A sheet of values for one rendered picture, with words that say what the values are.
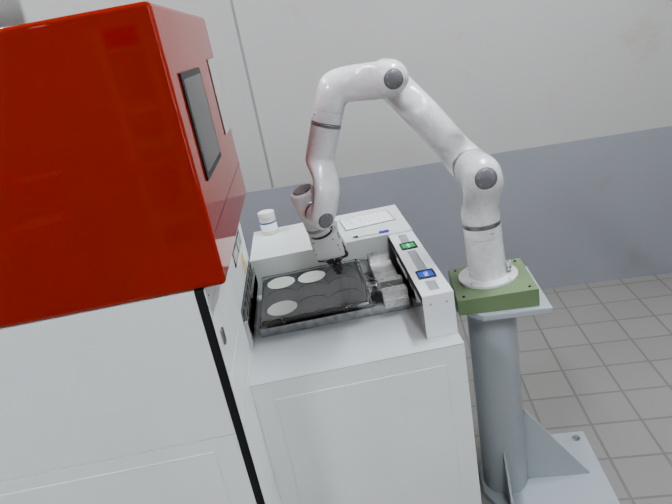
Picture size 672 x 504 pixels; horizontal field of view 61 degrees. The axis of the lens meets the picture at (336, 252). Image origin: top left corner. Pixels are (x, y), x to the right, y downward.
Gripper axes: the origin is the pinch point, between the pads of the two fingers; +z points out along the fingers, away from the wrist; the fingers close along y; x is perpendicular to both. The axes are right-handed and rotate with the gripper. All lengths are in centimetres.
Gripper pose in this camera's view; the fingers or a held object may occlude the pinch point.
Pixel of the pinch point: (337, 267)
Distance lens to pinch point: 189.2
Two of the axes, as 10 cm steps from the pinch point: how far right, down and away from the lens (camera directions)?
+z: 3.5, 7.6, 5.5
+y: -9.3, 2.0, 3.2
